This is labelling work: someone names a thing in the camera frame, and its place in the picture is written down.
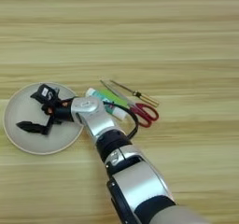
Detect red handled scissors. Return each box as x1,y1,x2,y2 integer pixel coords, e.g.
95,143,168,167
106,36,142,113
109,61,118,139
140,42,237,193
100,79,161,129

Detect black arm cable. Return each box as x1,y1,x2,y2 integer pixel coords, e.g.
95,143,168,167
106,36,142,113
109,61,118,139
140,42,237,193
102,100,140,140

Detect small black box white label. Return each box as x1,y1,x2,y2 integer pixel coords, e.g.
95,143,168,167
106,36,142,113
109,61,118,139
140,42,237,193
36,83,61,105

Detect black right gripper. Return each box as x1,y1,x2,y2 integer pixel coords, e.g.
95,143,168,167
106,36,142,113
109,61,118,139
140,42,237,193
16,91,77,136

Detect round beige plate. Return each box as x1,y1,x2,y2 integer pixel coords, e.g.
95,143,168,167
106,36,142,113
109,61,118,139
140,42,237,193
3,81,86,156

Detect green white glue stick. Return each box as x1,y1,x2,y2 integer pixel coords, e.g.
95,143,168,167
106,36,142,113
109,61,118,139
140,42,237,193
85,87,128,121

